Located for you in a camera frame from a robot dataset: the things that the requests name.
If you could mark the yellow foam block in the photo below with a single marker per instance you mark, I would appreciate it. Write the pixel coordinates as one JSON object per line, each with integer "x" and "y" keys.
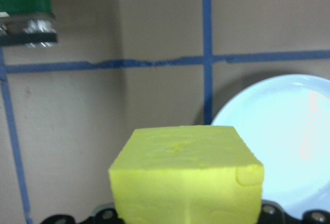
{"x": 185, "y": 182}

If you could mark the white round plate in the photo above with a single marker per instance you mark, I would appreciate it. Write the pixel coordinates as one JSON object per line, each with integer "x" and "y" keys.
{"x": 283, "y": 136}

